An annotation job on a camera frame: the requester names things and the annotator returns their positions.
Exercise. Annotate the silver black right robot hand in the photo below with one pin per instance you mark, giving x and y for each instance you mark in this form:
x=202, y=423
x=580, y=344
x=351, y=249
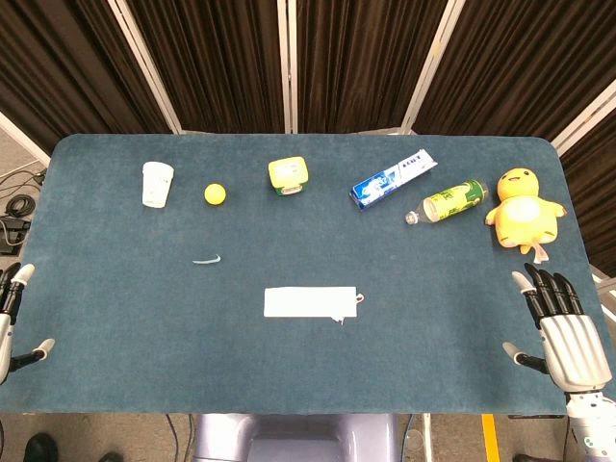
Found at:
x=572, y=346

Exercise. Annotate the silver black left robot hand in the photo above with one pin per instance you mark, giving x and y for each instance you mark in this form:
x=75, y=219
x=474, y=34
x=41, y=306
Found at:
x=5, y=337

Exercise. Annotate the white paper sheet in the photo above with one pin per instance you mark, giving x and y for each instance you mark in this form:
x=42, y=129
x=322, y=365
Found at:
x=204, y=262

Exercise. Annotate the grey-purple robot base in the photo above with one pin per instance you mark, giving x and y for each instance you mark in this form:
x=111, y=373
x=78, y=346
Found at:
x=298, y=433

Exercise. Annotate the black power adapter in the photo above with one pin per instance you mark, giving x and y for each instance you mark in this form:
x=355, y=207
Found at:
x=12, y=233

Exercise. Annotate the black shoe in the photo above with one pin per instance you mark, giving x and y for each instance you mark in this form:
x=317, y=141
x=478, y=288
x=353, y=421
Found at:
x=41, y=447

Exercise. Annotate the yellow floor tape strip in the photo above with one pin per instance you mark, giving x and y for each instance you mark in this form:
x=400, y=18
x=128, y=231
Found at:
x=490, y=438

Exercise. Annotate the blue table cloth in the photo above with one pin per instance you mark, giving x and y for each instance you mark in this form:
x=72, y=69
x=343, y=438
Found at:
x=144, y=313

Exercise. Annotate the yellow fruit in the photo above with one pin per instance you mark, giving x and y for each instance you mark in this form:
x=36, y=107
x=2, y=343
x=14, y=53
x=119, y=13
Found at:
x=522, y=212

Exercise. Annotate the dark brown screen panel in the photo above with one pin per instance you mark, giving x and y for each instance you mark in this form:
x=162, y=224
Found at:
x=520, y=62
x=366, y=62
x=216, y=62
x=597, y=183
x=58, y=62

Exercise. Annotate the clear bottle green yellow label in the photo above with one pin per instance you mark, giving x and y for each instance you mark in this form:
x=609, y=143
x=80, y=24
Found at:
x=452, y=199

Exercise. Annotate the white paper cup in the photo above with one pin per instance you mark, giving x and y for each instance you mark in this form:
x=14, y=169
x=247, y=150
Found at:
x=156, y=185

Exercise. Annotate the blue white toothpaste box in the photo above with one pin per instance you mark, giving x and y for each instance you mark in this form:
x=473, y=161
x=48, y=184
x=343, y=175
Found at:
x=390, y=180

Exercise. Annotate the yellow ball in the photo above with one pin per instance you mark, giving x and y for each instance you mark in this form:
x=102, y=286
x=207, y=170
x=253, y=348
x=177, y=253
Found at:
x=215, y=194

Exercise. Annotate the white paper card with tassel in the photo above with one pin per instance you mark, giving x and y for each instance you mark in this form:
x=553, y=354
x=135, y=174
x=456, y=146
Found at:
x=308, y=302

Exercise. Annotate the green tub with yellow lid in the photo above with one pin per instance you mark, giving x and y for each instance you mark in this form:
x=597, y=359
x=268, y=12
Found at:
x=288, y=174

